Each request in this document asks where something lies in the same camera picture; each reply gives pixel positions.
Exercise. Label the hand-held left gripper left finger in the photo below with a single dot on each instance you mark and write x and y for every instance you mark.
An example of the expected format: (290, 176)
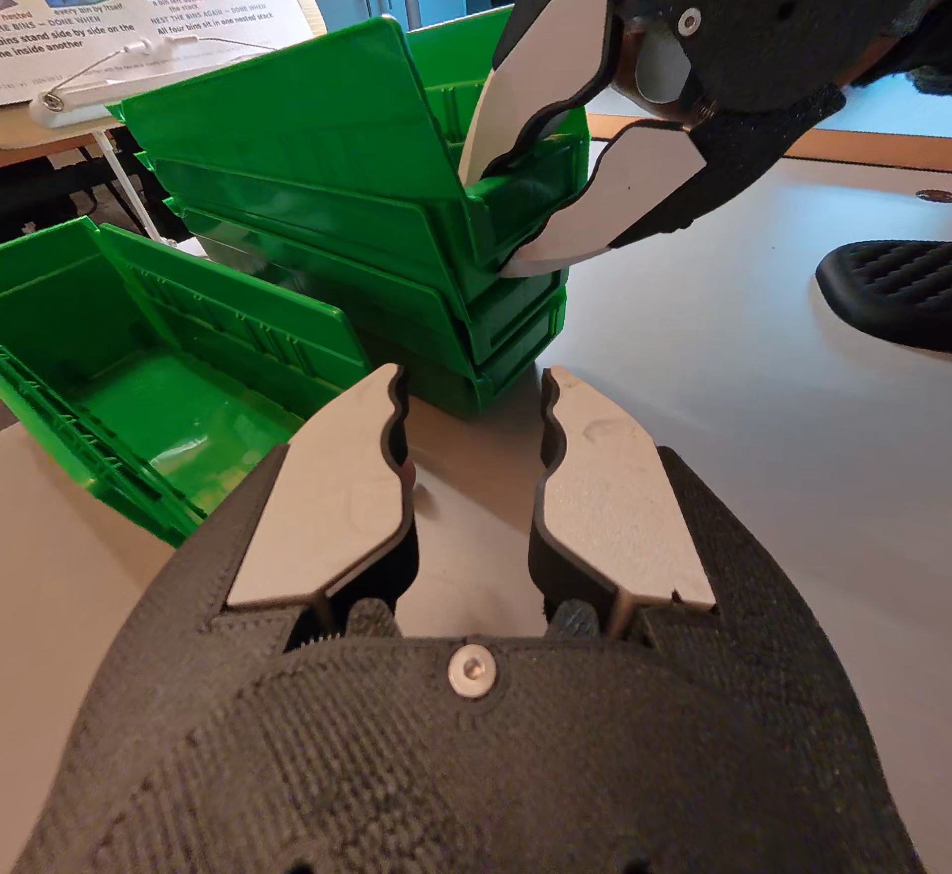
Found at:
(327, 509)

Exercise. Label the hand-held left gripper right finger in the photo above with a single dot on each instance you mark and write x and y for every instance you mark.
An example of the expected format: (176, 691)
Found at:
(625, 517)

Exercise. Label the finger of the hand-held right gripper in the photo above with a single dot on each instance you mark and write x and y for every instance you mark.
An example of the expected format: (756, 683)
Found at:
(554, 48)
(632, 189)

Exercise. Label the green plastic bin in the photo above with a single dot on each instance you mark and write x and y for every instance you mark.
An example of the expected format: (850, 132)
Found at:
(186, 427)
(461, 390)
(520, 316)
(297, 122)

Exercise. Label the person's right forearm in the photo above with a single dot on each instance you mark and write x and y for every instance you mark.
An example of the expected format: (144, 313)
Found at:
(922, 70)

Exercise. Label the grey desk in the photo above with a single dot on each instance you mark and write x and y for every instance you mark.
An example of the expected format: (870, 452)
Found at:
(744, 442)

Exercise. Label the black textured armrest pad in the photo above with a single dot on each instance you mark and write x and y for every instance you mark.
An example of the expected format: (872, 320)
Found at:
(892, 293)

